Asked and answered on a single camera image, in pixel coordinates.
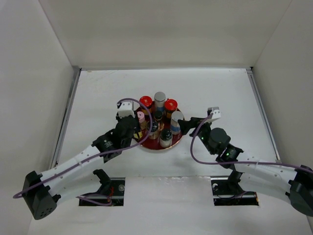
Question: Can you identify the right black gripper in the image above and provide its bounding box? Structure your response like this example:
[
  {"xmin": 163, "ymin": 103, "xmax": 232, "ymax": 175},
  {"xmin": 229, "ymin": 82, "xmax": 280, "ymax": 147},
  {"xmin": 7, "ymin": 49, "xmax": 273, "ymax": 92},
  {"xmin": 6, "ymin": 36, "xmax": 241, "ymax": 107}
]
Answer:
[{"xmin": 178, "ymin": 117, "xmax": 216, "ymax": 155}]

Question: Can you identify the silver lid bead jar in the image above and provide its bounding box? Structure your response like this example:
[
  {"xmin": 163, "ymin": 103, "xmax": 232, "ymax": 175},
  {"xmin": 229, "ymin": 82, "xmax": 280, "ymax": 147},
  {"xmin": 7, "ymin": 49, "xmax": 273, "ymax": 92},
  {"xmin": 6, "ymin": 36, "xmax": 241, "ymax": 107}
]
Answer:
[{"xmin": 170, "ymin": 111, "xmax": 184, "ymax": 135}]

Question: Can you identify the pink lid clear bottle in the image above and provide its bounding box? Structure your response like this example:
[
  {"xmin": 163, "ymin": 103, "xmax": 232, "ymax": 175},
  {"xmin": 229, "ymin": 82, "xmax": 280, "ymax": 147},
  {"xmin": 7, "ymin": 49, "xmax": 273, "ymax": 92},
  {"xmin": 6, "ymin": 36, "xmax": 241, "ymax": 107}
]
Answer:
[{"xmin": 137, "ymin": 111, "xmax": 147, "ymax": 130}]

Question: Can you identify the yellow label cork bottle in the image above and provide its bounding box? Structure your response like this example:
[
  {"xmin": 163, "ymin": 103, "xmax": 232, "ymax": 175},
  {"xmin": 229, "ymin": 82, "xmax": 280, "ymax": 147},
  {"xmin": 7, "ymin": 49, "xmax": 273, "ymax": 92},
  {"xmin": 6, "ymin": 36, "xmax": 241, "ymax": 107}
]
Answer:
[{"xmin": 133, "ymin": 130, "xmax": 143, "ymax": 141}]

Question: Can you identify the black cap white powder bottle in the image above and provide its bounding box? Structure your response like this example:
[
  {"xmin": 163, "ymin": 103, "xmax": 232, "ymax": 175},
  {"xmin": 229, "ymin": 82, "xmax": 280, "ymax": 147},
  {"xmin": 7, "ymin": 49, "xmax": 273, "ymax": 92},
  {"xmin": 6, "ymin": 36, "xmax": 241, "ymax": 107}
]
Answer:
[{"xmin": 159, "ymin": 128, "xmax": 173, "ymax": 148}]

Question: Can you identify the red lid chili jar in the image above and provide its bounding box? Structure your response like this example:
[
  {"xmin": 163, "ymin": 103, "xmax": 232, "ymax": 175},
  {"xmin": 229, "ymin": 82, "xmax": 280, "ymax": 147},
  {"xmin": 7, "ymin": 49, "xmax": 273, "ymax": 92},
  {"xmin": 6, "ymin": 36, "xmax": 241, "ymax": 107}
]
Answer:
[{"xmin": 164, "ymin": 98, "xmax": 178, "ymax": 119}]

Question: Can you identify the black cap brown spice bottle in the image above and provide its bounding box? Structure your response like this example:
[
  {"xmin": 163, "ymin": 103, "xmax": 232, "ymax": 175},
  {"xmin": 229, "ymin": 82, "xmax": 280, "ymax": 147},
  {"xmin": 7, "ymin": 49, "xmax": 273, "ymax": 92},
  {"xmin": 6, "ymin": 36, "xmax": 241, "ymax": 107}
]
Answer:
[{"xmin": 148, "ymin": 120, "xmax": 159, "ymax": 140}]

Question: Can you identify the small black lid spice jar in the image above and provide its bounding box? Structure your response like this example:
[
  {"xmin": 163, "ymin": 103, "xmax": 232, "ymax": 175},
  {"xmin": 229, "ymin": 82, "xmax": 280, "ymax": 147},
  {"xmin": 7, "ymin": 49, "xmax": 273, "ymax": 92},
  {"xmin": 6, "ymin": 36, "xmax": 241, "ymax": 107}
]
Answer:
[{"xmin": 154, "ymin": 110, "xmax": 163, "ymax": 122}]

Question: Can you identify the red lid sauce jar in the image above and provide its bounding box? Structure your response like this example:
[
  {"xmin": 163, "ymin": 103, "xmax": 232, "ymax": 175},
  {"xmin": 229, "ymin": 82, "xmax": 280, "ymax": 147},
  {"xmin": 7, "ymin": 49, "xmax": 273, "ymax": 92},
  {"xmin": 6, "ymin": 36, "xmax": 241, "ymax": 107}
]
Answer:
[{"xmin": 139, "ymin": 95, "xmax": 153, "ymax": 116}]

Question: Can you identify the silver lid blue label jar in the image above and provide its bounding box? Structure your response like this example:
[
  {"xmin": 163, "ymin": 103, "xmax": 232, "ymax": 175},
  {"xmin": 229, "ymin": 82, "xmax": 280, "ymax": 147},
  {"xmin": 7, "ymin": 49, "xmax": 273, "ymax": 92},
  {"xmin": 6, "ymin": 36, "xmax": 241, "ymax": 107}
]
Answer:
[{"xmin": 154, "ymin": 92, "xmax": 166, "ymax": 113}]

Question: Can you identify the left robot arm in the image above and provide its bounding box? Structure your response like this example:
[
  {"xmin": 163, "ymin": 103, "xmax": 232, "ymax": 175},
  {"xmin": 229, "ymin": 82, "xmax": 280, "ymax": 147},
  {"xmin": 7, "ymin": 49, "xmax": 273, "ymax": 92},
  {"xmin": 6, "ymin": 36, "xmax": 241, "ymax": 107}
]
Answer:
[{"xmin": 22, "ymin": 115, "xmax": 140, "ymax": 220}]

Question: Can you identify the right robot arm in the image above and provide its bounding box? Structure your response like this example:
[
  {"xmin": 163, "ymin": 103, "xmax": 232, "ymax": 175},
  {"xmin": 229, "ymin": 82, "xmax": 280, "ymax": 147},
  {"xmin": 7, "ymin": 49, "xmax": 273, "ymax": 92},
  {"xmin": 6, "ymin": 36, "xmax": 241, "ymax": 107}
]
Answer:
[{"xmin": 178, "ymin": 117, "xmax": 313, "ymax": 216}]

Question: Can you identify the red round tray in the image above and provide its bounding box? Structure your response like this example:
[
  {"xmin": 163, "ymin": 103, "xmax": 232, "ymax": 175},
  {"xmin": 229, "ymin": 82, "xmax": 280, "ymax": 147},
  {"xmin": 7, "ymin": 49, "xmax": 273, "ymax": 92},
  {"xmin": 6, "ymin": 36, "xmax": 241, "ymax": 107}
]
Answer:
[{"xmin": 136, "ymin": 108, "xmax": 182, "ymax": 150}]

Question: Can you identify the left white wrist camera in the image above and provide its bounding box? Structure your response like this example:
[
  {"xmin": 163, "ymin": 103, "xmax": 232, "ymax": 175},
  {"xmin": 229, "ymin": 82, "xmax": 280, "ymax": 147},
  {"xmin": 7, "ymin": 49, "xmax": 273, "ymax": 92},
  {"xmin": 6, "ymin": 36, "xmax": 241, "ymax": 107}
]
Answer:
[{"xmin": 117, "ymin": 101, "xmax": 135, "ymax": 118}]

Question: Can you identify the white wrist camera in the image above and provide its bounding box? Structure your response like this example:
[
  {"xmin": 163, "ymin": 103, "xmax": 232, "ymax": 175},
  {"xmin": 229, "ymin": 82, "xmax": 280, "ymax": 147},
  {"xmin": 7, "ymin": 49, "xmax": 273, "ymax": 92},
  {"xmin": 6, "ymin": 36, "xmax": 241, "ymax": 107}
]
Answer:
[
  {"xmin": 117, "ymin": 101, "xmax": 135, "ymax": 118},
  {"xmin": 207, "ymin": 107, "xmax": 221, "ymax": 121}
]

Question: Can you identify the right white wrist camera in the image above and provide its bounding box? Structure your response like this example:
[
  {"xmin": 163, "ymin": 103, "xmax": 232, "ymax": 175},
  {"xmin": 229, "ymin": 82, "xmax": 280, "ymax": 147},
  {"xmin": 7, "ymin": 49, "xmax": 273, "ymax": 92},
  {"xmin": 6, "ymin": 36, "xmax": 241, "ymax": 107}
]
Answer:
[{"xmin": 207, "ymin": 107, "xmax": 221, "ymax": 121}]

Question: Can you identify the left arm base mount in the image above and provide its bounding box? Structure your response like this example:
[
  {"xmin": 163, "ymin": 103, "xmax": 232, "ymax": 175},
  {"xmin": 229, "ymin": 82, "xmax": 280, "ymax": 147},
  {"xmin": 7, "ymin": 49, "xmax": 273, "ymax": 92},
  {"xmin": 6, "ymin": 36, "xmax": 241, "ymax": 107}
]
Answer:
[{"xmin": 79, "ymin": 169, "xmax": 126, "ymax": 207}]

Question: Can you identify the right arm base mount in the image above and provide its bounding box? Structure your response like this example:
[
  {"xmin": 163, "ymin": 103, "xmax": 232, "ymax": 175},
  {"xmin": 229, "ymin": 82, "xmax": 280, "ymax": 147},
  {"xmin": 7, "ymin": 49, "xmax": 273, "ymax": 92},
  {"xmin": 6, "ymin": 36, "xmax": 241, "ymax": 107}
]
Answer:
[{"xmin": 211, "ymin": 173, "xmax": 259, "ymax": 206}]

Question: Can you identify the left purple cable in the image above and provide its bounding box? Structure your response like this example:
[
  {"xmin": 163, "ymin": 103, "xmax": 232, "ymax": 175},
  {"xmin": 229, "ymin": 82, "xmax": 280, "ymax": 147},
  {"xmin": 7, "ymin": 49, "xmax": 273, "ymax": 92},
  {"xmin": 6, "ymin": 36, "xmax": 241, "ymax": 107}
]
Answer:
[{"xmin": 12, "ymin": 98, "xmax": 154, "ymax": 206}]

